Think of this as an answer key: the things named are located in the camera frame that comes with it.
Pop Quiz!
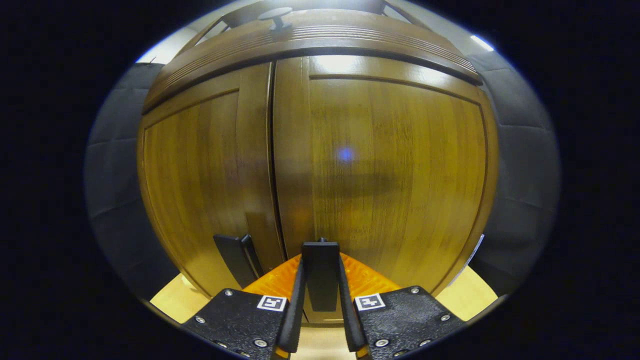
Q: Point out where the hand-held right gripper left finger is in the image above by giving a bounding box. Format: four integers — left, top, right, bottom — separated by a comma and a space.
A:
181, 255, 307, 360

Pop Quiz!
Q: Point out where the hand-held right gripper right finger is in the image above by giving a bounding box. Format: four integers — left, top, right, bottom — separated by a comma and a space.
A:
339, 252, 468, 360

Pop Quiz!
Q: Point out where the wooden double-door shoe cabinet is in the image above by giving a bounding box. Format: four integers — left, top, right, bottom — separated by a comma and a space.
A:
136, 0, 501, 326

